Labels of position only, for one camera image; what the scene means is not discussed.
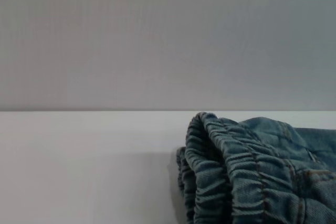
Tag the blue denim shorts basketball print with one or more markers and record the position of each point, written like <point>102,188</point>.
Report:
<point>249,176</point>

